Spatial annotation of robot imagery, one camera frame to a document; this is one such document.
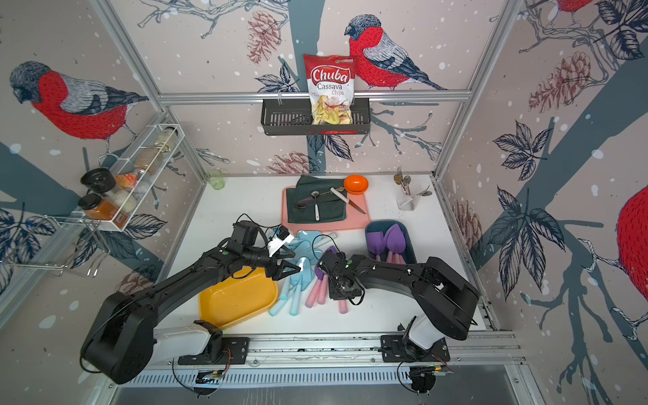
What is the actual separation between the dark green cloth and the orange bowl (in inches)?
0.8

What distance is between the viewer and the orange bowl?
1116mm

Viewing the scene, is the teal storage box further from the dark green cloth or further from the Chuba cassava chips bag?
the Chuba cassava chips bag

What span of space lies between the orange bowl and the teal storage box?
0.51 ft

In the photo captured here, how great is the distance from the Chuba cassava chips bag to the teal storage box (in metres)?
0.42

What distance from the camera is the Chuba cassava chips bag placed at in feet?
2.73
